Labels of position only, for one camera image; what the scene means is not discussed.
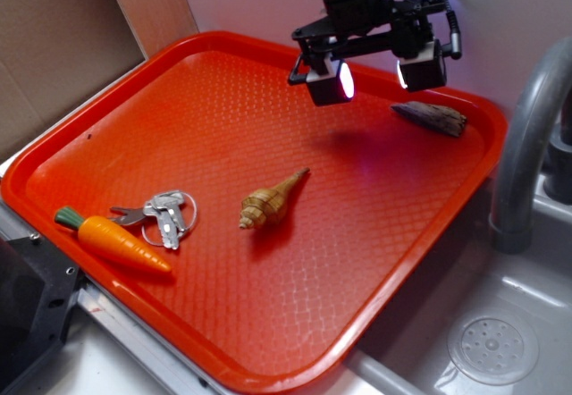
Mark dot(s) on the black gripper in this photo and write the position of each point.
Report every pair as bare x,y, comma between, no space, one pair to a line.
362,27

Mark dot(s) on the wooden board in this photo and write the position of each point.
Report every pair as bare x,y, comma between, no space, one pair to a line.
156,24

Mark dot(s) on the grey curved faucet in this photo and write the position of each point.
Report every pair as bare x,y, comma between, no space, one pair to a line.
524,151

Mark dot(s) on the brown wood chip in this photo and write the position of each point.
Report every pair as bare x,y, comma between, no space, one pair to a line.
439,118

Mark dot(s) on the orange toy carrot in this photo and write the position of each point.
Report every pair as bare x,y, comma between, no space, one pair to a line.
107,239

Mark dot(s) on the dark faucet handle base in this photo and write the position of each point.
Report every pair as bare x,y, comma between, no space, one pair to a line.
557,184

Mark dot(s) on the silver key bunch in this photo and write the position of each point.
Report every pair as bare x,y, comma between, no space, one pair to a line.
174,212

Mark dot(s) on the round sink drain strainer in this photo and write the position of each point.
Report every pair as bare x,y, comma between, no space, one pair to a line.
492,346

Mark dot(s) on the black mounting bracket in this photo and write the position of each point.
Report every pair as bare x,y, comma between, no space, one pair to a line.
38,282

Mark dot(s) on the red plastic tray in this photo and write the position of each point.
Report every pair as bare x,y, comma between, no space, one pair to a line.
271,309

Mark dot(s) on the brown cardboard panel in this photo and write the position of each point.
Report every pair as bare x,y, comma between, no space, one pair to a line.
55,55

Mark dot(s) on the tan spiral seashell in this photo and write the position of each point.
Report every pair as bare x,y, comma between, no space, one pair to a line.
267,206

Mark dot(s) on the grey sink basin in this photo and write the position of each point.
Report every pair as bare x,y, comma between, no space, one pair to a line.
404,351

